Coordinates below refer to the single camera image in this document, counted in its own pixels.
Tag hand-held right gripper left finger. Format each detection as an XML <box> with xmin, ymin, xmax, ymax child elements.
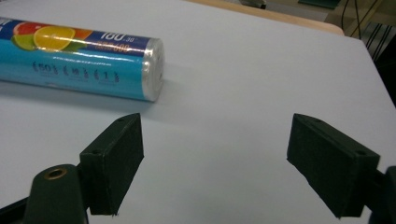
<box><xmin>78</xmin><ymin>112</ymin><xmax>146</xmax><ymax>217</ymax></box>

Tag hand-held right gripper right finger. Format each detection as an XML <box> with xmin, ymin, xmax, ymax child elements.
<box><xmin>286</xmin><ymin>113</ymin><xmax>381</xmax><ymax>219</ymax></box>

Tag blue plastic wrap roll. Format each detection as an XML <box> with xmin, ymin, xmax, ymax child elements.
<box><xmin>0</xmin><ymin>16</ymin><xmax>165</xmax><ymax>103</ymax></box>

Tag dark green mat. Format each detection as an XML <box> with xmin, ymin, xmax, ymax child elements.
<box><xmin>297</xmin><ymin>0</ymin><xmax>342</xmax><ymax>9</ymax></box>

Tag black cables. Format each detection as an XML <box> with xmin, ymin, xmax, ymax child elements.
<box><xmin>340</xmin><ymin>0</ymin><xmax>396</xmax><ymax>62</ymax></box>

